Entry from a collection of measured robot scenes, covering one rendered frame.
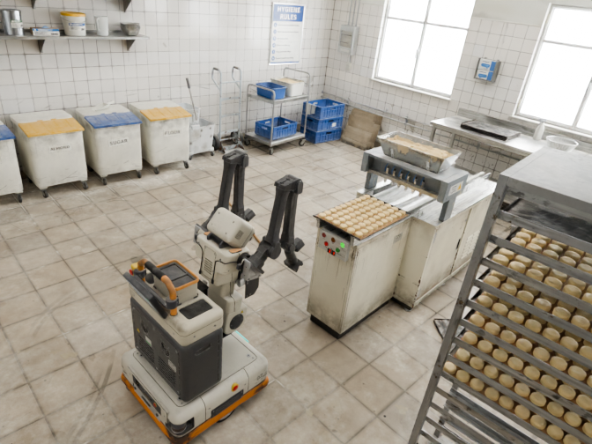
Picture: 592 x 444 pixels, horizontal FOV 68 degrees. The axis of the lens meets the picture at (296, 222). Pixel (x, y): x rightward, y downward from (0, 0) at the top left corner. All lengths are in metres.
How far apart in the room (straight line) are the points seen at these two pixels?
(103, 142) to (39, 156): 0.66
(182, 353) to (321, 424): 1.02
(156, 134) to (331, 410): 3.88
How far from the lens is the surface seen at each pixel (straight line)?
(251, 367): 2.73
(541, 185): 1.48
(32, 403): 3.14
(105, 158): 5.46
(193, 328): 2.20
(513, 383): 1.90
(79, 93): 5.88
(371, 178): 3.65
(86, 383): 3.15
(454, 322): 1.76
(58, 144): 5.23
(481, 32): 6.60
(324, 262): 3.08
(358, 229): 2.88
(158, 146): 5.69
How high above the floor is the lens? 2.27
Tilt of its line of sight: 28 degrees down
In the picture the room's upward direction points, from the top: 6 degrees clockwise
